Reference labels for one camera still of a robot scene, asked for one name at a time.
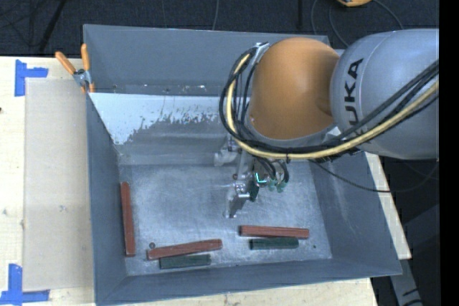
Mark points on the pale wood flat board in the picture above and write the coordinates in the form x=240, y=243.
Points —
x=54, y=172

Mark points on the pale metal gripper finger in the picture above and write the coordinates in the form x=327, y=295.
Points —
x=239, y=205
x=231, y=200

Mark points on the dark green flat block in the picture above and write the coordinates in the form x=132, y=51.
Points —
x=274, y=243
x=185, y=261

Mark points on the red-brown flat block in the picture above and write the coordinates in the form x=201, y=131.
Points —
x=184, y=249
x=274, y=231
x=128, y=218

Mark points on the grey metal bin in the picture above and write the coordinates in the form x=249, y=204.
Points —
x=186, y=190

